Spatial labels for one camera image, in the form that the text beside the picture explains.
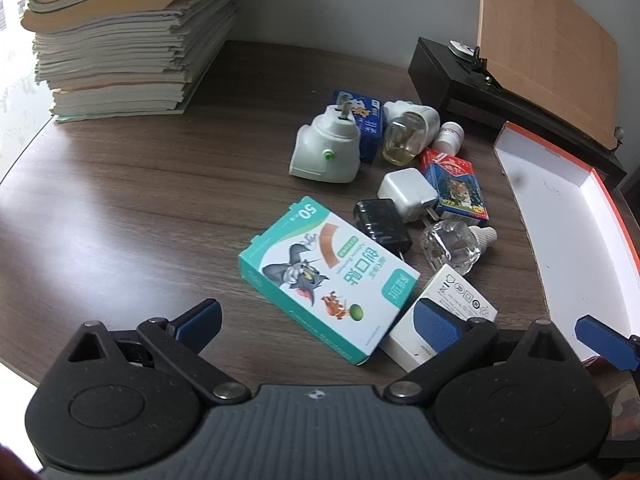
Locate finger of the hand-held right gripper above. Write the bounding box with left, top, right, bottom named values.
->
left=574, top=314, right=640, bottom=372

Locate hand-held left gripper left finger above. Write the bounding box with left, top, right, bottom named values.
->
left=67, top=298, right=251, bottom=407

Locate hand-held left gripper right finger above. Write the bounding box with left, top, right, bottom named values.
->
left=382, top=297, right=583, bottom=408

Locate white rectangular box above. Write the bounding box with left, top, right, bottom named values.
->
left=378, top=263, right=499, bottom=373

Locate clear repellent liquid bottle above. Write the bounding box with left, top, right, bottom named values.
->
left=420, top=221, right=498, bottom=277

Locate black charger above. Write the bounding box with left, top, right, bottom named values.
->
left=354, top=199, right=413, bottom=263

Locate orange and white cardboard box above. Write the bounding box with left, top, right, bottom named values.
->
left=492, top=121, right=640, bottom=368

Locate teal bandage box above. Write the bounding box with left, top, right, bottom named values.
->
left=237, top=195, right=416, bottom=367

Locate playing card box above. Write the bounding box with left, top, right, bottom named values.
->
left=419, top=149, right=490, bottom=226

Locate white charger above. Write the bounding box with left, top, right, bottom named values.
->
left=377, top=169, right=441, bottom=226

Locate white pill bottle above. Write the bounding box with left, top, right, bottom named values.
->
left=431, top=121, right=466, bottom=157

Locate white plug-in repellent heater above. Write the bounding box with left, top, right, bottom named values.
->
left=289, top=102, right=362, bottom=184

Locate white heater with liquid bottle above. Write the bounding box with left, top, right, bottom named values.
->
left=382, top=100, right=441, bottom=167

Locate blue cartoon print box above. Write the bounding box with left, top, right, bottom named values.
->
left=332, top=90, right=385, bottom=165

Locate black monitor riser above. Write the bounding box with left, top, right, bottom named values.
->
left=407, top=36, right=628, bottom=188

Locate stack of books and papers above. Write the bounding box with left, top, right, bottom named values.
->
left=20, top=0, right=273, bottom=123

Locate wooden reading stand board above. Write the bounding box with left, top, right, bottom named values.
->
left=449, top=0, right=621, bottom=151

